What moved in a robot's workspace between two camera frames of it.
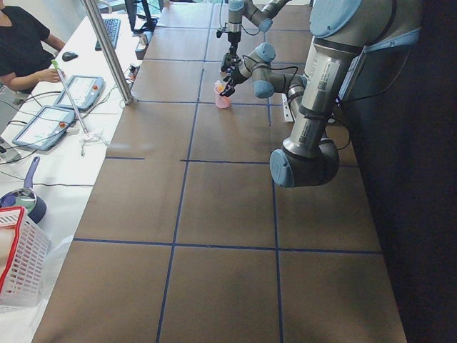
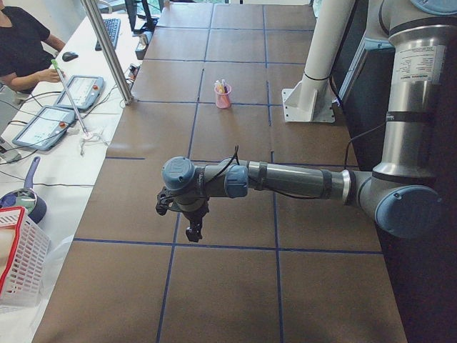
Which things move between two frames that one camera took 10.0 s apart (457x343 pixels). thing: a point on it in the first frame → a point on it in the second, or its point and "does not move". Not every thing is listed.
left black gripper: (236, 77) → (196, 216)
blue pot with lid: (34, 206) does not move
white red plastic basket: (25, 254) does not move
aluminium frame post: (94, 18) does not move
